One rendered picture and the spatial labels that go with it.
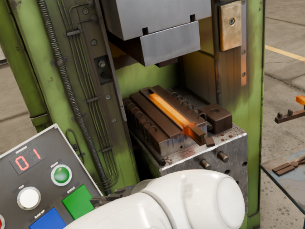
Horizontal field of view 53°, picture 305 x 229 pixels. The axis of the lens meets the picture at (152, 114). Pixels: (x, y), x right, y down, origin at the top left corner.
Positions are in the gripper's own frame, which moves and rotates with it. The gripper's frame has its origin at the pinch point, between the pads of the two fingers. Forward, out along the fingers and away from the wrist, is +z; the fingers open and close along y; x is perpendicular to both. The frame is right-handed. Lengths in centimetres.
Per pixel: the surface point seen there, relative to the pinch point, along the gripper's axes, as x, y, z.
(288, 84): -67, 286, 98
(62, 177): 8.7, -0.1, 12.8
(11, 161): 19.7, -8.6, 13.0
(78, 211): -1.4, -1.8, 12.4
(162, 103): 7, 55, 26
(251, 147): -37, 90, 25
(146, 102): 11, 55, 35
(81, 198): 0.8, 0.9, 12.5
